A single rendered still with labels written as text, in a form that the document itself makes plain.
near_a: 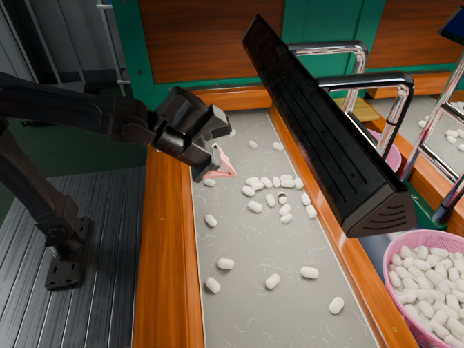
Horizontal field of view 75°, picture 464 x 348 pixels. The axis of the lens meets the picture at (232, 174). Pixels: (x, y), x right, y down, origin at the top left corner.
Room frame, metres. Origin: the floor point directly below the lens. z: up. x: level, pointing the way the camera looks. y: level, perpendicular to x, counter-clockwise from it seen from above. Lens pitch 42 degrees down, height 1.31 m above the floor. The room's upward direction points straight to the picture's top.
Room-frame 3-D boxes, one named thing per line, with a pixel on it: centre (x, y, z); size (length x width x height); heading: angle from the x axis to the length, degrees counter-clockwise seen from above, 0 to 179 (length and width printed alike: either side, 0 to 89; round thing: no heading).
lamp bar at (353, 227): (0.51, -0.11, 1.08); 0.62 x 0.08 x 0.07; 9
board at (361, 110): (0.94, -0.33, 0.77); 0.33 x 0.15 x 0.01; 99
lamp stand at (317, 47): (0.52, -0.19, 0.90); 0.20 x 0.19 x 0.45; 9
